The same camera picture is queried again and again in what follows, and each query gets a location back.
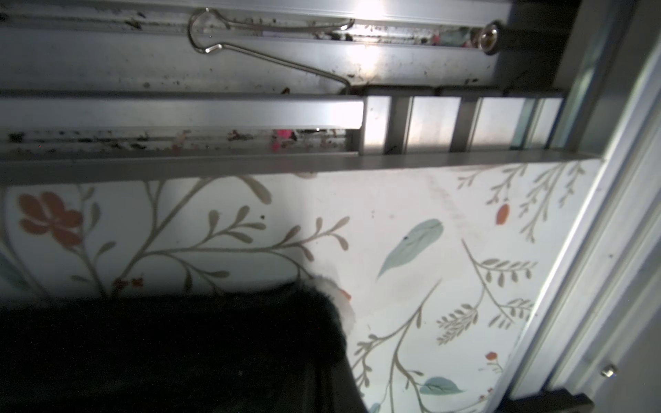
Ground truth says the black white checkered pillowcase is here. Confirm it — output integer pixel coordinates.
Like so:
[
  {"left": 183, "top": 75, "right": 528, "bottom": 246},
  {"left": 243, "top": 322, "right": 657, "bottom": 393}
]
[{"left": 1, "top": 277, "right": 366, "bottom": 412}]

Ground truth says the metal wire hook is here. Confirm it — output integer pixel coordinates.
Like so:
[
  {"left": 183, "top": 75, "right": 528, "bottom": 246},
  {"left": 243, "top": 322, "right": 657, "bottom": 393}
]
[{"left": 187, "top": 7, "right": 356, "bottom": 94}]

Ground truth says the floral patterned table mat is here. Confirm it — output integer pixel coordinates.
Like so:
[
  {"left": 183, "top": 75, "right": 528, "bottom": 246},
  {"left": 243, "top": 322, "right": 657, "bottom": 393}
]
[{"left": 1, "top": 160, "right": 602, "bottom": 412}]

